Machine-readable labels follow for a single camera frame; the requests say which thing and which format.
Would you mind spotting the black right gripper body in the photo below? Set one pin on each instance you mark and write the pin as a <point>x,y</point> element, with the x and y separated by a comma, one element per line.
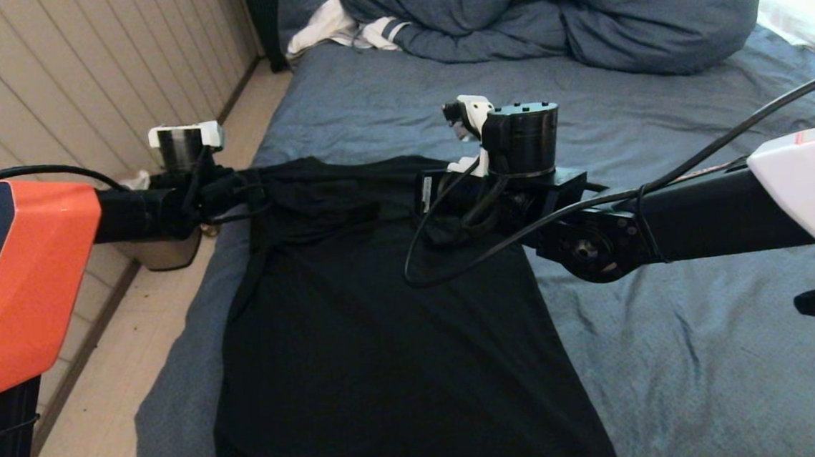
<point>448,197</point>

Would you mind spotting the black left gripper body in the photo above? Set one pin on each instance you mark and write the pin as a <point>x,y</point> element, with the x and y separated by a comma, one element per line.
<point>236,194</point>

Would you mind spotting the black printed T-shirt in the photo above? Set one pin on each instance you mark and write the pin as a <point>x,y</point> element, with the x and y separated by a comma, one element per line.
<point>388,366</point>

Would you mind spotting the orange robot shoulder cover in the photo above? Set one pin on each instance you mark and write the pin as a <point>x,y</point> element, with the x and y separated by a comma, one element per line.
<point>38,283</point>

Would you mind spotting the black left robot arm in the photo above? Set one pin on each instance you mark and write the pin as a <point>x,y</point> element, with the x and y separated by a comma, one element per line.
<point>134,215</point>

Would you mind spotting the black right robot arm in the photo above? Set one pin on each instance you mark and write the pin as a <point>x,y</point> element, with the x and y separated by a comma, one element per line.
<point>722,217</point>

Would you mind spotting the white left wrist joint cover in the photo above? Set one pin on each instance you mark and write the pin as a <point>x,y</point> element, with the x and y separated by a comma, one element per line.
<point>211,133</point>

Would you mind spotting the brown trash bin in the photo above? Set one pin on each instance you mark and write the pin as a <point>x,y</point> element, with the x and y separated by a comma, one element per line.
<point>165,254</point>

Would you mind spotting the clear plastic bin bag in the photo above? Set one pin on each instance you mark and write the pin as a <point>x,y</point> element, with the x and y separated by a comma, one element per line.
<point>137,181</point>

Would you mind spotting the black bedside furniture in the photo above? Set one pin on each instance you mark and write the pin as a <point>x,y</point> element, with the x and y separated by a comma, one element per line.
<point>264,23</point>

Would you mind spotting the white striped garment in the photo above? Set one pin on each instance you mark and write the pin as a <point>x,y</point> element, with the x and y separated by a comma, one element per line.
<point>322,30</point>

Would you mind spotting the blue bunched duvet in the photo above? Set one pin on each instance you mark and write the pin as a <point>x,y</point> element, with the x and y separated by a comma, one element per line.
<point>578,8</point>

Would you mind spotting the blue bed sheet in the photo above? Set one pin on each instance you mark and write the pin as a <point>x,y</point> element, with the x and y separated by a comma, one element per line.
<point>676,382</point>

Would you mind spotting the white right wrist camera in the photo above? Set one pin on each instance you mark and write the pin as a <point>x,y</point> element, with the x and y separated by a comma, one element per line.
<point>475,113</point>

